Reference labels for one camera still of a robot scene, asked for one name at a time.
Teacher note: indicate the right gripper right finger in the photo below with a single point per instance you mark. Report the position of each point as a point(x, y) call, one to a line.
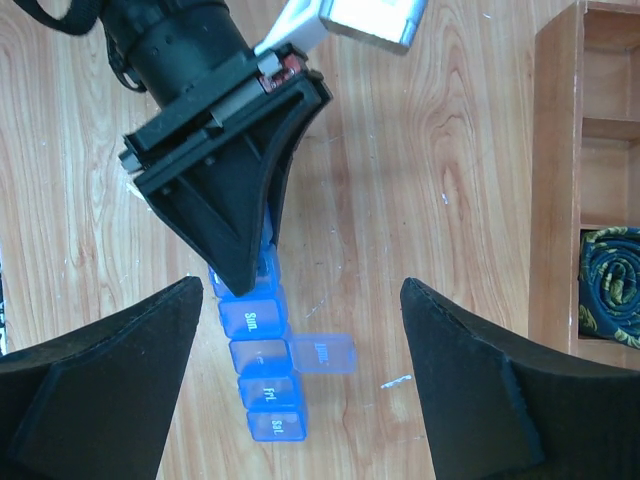
point(499, 406)

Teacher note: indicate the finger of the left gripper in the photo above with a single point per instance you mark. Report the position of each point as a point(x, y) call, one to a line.
point(215, 190)

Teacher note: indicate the rolled tie green pattern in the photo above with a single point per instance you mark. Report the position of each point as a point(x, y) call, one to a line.
point(609, 285)

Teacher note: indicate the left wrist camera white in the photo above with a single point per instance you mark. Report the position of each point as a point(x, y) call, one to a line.
point(390, 25)

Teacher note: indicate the blue weekly pill organizer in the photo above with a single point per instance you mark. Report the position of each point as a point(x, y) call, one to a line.
point(268, 357)

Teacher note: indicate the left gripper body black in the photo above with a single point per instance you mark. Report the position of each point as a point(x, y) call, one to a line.
point(221, 103)

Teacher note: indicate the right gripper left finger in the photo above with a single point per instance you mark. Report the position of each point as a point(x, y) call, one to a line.
point(98, 402)

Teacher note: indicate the wooden compartment tray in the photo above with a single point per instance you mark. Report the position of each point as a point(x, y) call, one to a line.
point(585, 162)

